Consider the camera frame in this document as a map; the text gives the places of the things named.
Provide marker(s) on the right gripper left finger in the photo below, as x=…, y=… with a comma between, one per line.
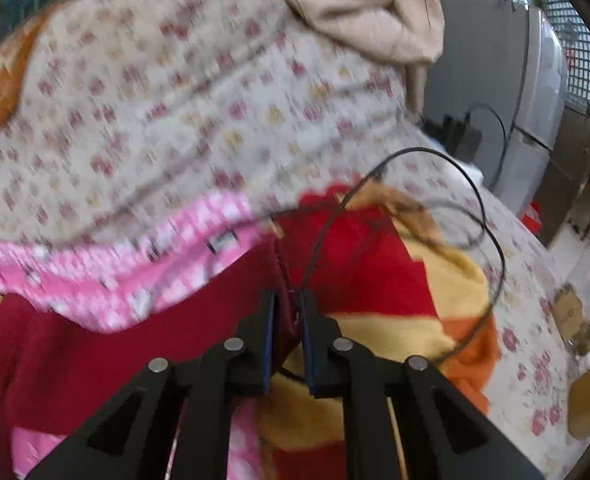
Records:
x=173, y=420

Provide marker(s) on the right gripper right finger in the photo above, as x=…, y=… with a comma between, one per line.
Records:
x=402, y=419

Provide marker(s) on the dark red sweater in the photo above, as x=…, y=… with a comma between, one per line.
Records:
x=54, y=374

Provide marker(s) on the red yellow fleece blanket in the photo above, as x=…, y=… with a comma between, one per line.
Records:
x=386, y=291

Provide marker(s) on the pink penguin blanket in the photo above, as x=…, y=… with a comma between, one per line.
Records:
x=109, y=288

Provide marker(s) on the black power adapter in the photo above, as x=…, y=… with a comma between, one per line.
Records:
x=457, y=136

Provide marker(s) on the floral quilt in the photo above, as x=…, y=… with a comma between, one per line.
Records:
x=131, y=110

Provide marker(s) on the grey refrigerator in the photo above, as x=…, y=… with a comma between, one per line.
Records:
x=503, y=70

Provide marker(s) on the orange checkered cushion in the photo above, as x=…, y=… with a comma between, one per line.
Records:
x=14, y=55

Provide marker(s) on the beige curtain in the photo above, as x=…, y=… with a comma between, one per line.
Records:
x=406, y=33

